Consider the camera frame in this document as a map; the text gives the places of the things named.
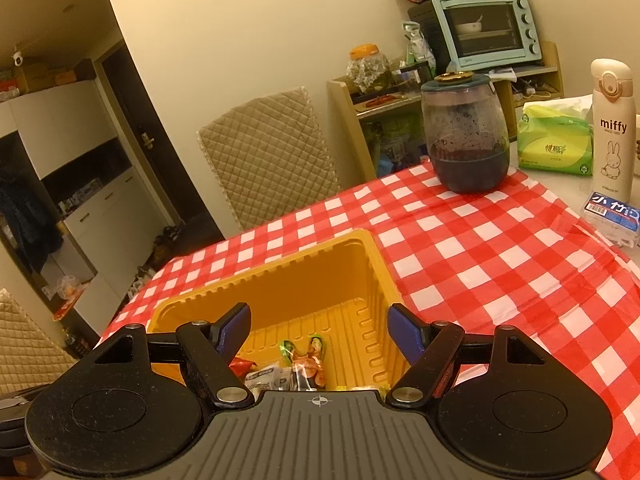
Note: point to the dark wooden door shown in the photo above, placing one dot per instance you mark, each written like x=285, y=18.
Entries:
x=160, y=160

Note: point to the black and green snack packet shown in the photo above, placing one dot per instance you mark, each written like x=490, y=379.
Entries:
x=286, y=350

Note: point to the wooden shelf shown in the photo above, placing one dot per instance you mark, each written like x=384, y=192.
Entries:
x=350, y=130

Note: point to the grey snack packet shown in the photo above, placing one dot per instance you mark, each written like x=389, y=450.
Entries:
x=267, y=376

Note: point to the pair of shoes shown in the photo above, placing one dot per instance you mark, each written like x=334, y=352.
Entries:
x=165, y=242

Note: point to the light blue toaster oven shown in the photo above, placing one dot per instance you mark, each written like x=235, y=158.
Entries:
x=485, y=30

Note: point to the hanging dark blue clothes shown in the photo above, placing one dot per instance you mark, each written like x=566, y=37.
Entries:
x=25, y=215

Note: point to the plastic jar with orange lid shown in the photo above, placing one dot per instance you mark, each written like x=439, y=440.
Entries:
x=369, y=70

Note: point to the white security camera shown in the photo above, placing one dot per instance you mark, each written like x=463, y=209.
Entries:
x=18, y=59

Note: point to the glass jar with dark liquid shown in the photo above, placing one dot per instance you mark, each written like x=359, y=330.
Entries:
x=467, y=150

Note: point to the blue and white small box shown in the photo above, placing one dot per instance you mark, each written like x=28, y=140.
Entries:
x=612, y=215

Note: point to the large red snack packet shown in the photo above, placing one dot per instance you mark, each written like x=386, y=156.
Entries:
x=241, y=366

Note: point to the orange plastic tray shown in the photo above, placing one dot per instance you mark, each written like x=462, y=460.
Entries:
x=300, y=280

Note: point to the red checkered tablecloth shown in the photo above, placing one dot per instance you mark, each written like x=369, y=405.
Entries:
x=475, y=260

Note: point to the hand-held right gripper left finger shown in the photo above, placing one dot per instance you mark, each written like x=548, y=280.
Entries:
x=234, y=329

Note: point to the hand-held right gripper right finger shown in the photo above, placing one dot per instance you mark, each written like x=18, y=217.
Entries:
x=402, y=329

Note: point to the white and dark cabinet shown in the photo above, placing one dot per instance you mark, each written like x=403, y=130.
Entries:
x=70, y=130

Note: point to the white thermos bottle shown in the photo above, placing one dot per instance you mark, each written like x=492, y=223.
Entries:
x=612, y=130

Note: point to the dark round object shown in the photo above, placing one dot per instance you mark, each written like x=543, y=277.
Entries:
x=12, y=420

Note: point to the green tissue pack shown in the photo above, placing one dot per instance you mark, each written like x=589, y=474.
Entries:
x=550, y=145

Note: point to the beige quilted chair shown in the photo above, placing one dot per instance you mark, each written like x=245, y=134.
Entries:
x=270, y=155
x=25, y=350

